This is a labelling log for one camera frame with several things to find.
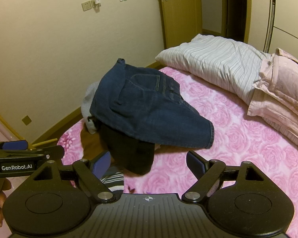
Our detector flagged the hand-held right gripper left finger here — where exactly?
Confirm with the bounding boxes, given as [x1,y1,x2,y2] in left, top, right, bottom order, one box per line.
[33,151,117,202]

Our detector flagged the person's left hand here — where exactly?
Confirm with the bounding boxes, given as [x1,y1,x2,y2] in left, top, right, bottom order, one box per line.
[0,178,12,228]

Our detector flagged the striped garment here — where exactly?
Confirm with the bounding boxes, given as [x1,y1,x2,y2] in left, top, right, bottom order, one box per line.
[99,170,126,194]

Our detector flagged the blue denim jeans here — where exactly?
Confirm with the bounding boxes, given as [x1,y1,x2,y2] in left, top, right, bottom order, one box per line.
[89,58,215,150]

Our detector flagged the wooden door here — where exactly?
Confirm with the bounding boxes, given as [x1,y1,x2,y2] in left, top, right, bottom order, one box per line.
[158,0,203,49]

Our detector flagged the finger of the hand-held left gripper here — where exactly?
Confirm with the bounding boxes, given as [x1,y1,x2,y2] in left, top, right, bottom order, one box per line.
[0,140,29,152]
[0,146,65,164]

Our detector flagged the wooden stick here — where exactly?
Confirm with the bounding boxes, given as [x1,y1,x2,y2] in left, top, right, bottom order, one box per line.
[33,138,57,147]

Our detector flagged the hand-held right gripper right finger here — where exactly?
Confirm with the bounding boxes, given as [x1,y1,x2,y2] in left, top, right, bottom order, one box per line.
[182,151,267,202]

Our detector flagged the brown cloth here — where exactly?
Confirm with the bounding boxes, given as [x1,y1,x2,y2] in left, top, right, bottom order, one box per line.
[80,126,111,164]

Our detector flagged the black garment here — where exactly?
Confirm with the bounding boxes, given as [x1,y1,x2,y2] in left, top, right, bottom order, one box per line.
[99,124,156,175]

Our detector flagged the cream wardrobe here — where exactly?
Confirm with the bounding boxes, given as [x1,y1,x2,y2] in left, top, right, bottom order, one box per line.
[262,0,298,65]

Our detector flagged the pink pillow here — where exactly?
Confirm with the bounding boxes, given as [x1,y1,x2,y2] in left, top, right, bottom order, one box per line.
[247,48,298,154]

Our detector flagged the white striped pillow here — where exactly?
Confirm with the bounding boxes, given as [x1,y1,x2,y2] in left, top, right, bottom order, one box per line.
[155,33,272,105]

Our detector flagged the pink floral bed sheet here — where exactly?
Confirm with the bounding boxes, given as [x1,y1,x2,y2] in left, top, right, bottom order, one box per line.
[57,66,298,236]

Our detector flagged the grey garment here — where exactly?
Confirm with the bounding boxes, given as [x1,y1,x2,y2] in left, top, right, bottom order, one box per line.
[81,82,101,135]

